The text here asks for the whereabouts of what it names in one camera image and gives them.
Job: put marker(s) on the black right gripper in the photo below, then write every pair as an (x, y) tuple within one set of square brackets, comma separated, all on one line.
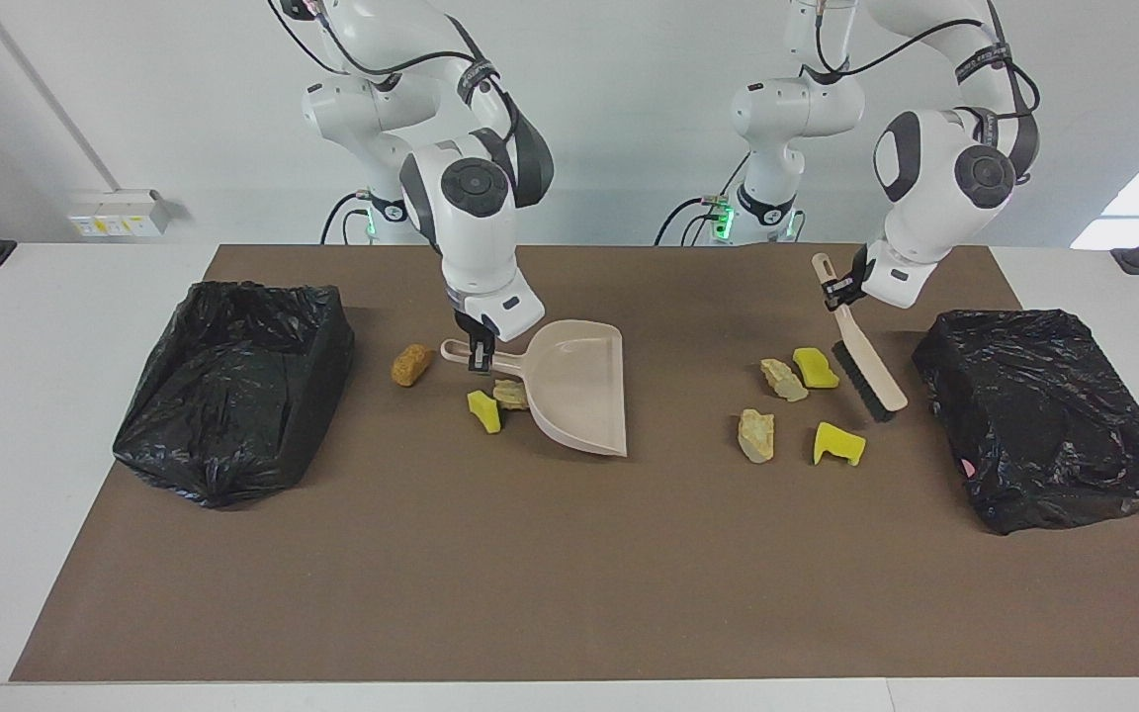
[(471, 328)]

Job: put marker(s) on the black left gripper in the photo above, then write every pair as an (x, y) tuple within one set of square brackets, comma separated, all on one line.
[(862, 277)]

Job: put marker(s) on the brown oval bread roll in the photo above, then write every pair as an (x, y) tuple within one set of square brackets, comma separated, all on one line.
[(411, 365)]

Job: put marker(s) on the beige hand brush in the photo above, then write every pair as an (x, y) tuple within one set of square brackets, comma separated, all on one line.
[(866, 361)]

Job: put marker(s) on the yellow green sponge wedge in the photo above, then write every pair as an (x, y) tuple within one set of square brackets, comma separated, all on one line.
[(815, 368)]

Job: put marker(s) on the beige plastic dustpan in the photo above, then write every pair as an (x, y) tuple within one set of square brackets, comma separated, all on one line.
[(579, 386)]

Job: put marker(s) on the ridged golden pastry piece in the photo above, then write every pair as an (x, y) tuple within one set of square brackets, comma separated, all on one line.
[(784, 381)]

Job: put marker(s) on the notched yellow sponge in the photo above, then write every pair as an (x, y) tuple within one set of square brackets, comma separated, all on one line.
[(836, 440)]

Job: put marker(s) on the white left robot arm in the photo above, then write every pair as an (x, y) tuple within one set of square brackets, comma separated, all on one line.
[(935, 198)]

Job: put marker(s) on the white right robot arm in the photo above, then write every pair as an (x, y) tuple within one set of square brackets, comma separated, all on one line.
[(476, 247)]

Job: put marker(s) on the black bag covered bin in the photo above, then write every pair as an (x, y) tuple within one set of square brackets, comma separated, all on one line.
[(1044, 415)]

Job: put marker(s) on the open bin with black bag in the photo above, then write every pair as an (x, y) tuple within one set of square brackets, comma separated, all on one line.
[(233, 435)]

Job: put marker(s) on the beige rock piece left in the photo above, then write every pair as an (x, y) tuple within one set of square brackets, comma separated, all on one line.
[(510, 396)]

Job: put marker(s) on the small yellow green sponge piece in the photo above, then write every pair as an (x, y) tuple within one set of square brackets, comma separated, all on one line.
[(485, 413)]

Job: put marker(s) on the brown table mat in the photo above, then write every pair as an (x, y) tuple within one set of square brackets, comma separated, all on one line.
[(431, 593)]

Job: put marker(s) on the white wall power outlet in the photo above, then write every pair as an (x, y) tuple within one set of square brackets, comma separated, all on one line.
[(120, 222)]

